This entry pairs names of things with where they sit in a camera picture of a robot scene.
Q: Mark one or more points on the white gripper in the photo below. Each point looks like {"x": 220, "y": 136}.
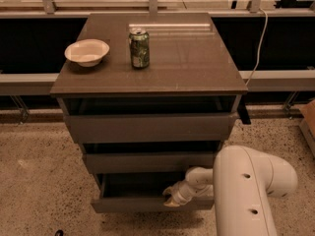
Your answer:
{"x": 183, "y": 194}

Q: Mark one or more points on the grey drawer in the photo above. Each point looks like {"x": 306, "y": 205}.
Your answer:
{"x": 101, "y": 163}
{"x": 97, "y": 129}
{"x": 141, "y": 192}

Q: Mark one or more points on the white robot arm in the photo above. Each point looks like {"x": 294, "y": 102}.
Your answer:
{"x": 240, "y": 182}

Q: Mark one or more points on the grey drawer cabinet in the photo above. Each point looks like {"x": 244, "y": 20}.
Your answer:
{"x": 190, "y": 72}

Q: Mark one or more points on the green soda can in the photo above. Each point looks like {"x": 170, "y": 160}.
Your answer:
{"x": 139, "y": 48}

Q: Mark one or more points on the white paper bowl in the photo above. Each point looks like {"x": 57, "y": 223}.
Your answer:
{"x": 87, "y": 52}

